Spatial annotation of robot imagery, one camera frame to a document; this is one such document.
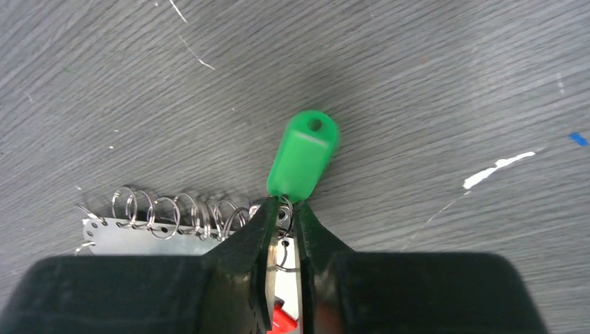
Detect key with green tag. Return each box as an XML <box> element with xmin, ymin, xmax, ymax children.
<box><xmin>266</xmin><ymin>110</ymin><xmax>340</xmax><ymax>202</ymax></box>

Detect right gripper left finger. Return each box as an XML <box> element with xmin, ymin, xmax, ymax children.
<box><xmin>1</xmin><ymin>196</ymin><xmax>279</xmax><ymax>333</ymax></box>

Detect red handled metal keyring holder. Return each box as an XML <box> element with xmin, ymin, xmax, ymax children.
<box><xmin>74</xmin><ymin>185</ymin><xmax>300</xmax><ymax>333</ymax></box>

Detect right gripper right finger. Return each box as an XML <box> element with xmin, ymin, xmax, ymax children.
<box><xmin>293</xmin><ymin>202</ymin><xmax>547</xmax><ymax>333</ymax></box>

